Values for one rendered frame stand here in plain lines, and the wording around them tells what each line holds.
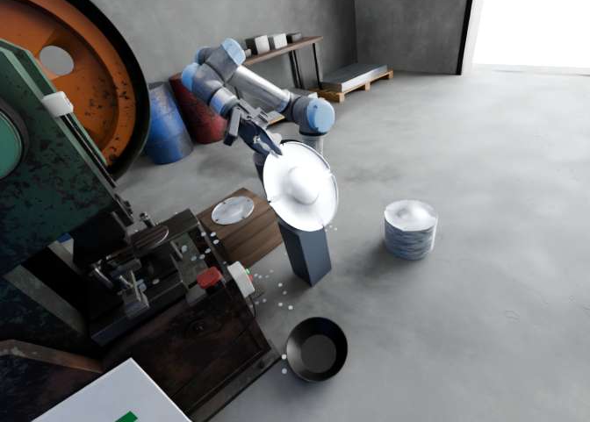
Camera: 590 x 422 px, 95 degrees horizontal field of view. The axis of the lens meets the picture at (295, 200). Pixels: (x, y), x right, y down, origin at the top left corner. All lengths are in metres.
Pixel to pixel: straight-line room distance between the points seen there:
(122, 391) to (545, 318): 1.78
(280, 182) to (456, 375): 1.15
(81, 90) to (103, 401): 1.09
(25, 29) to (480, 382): 2.14
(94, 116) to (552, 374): 2.13
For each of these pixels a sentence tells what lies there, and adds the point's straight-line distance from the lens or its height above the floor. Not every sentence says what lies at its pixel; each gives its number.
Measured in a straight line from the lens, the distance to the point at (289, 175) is 0.82.
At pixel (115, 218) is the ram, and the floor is 0.96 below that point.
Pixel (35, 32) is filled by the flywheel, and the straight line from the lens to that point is 1.38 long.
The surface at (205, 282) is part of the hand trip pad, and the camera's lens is 0.92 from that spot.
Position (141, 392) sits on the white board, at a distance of 1.24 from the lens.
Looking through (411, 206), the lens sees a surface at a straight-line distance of 1.82.
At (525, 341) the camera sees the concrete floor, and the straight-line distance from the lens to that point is 1.70.
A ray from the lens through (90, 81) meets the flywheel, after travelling 1.38.
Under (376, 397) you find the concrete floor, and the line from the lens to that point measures 1.47.
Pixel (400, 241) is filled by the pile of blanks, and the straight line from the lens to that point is 1.73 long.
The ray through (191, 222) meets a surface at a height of 0.78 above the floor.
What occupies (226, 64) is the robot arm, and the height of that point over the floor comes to 1.29.
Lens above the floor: 1.41
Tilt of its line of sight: 37 degrees down
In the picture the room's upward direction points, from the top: 14 degrees counter-clockwise
